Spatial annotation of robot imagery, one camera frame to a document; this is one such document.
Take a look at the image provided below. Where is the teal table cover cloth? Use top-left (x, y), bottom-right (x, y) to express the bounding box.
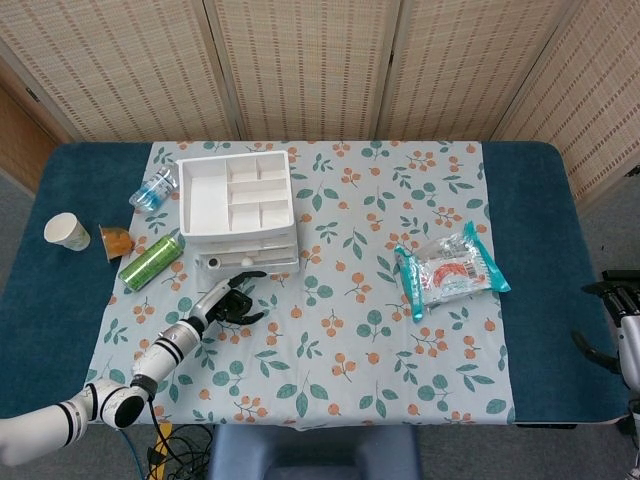
top-left (0, 142), bottom-right (632, 427)

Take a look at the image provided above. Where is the clear plastic water bottle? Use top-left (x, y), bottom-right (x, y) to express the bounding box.
top-left (128, 167), bottom-right (180, 212)

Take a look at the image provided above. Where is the white plastic drawer organizer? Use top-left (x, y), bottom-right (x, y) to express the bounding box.
top-left (177, 150), bottom-right (301, 275)

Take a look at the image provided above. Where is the blue cable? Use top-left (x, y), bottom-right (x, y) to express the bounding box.
top-left (118, 425), bottom-right (145, 480)

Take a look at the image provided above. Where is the black cable bundle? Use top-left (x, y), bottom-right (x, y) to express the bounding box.
top-left (144, 394), bottom-right (217, 480)

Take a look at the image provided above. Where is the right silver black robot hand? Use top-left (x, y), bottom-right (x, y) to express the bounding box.
top-left (571, 281), bottom-right (640, 392)

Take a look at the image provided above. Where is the teal clear snack bag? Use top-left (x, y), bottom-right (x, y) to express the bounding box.
top-left (393, 221), bottom-right (512, 322)

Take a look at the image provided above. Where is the green drink can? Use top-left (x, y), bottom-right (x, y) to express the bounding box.
top-left (118, 234), bottom-right (185, 292)

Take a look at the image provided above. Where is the orange fruit jelly cup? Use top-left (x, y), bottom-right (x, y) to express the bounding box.
top-left (98, 224), bottom-right (136, 263)

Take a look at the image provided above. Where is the black floor device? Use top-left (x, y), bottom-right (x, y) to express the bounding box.
top-left (601, 269), bottom-right (640, 285)

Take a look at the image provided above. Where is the woven bamboo folding screen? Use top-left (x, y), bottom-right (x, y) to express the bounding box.
top-left (0, 0), bottom-right (640, 202)

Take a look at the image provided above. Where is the brown wooden door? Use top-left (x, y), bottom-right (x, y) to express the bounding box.
top-left (0, 83), bottom-right (57, 195)

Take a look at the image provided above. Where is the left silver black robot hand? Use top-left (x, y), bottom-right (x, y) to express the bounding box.
top-left (191, 270), bottom-right (269, 327)

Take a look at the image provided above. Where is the floral leaf fruit tablecloth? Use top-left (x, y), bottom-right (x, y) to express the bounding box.
top-left (82, 140), bottom-right (517, 430)

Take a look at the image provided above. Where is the white paper cup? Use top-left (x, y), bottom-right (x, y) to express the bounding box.
top-left (43, 212), bottom-right (92, 252)

